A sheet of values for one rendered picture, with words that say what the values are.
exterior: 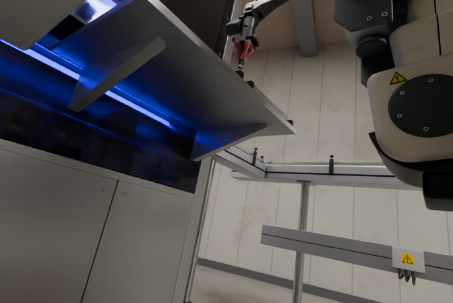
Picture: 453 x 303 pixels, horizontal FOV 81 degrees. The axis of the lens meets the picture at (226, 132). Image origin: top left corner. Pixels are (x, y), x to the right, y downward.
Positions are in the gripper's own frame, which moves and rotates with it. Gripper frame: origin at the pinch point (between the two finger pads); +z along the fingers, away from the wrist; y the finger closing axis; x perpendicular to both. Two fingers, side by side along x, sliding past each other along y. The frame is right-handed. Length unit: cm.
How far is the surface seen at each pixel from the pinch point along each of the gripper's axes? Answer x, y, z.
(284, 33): -205, 42, -193
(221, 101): 17.1, -4.0, 28.3
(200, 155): -7.4, 13.1, 39.7
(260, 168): -84, 10, 25
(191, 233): -18, 16, 69
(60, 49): 48, 30, 29
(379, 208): -238, -75, 18
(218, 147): -5.3, 5.1, 36.4
